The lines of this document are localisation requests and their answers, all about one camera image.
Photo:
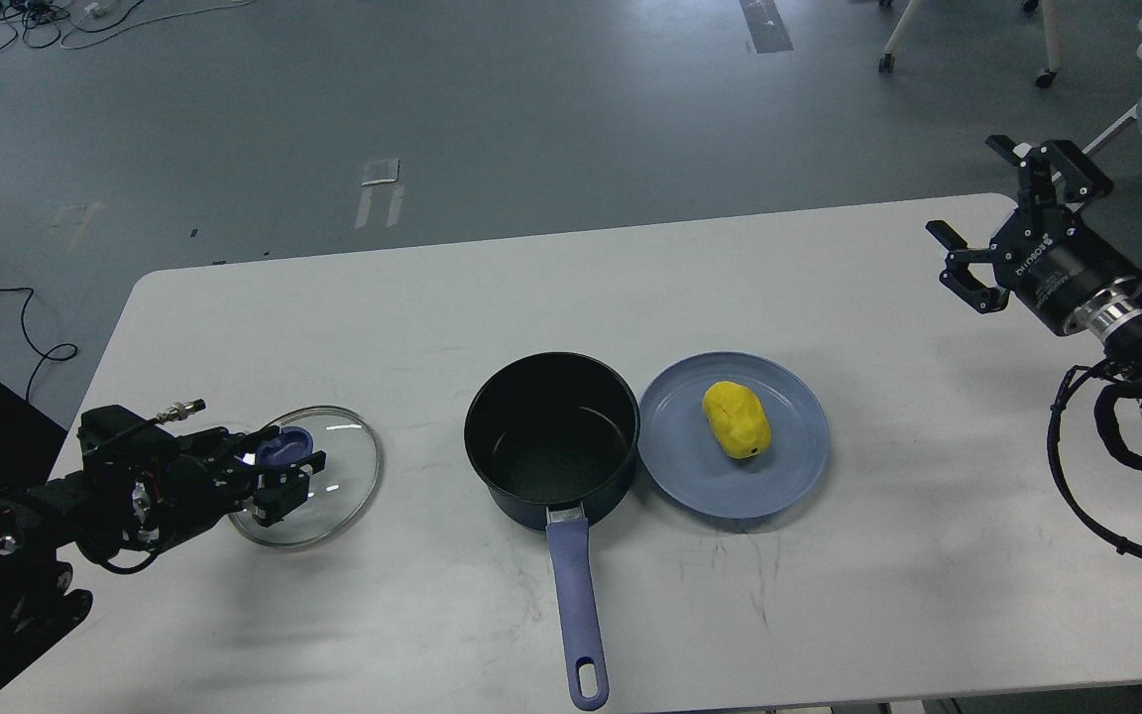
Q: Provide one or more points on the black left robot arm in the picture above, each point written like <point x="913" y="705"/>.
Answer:
<point x="140" y="491"/>

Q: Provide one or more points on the glass pot lid blue knob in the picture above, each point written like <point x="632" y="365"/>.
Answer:
<point x="337" y="493"/>

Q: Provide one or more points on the blue round plate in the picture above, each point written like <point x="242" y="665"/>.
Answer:
<point x="680" y="451"/>

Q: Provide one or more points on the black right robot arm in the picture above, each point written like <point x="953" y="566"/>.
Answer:
<point x="1115" y="320"/>

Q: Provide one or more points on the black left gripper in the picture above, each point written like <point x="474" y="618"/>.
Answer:
<point x="212" y="474"/>

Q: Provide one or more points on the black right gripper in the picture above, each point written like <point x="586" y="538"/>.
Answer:
<point x="1044" y="253"/>

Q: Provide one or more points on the dark blue saucepan with handle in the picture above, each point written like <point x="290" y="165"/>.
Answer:
<point x="554" y="436"/>

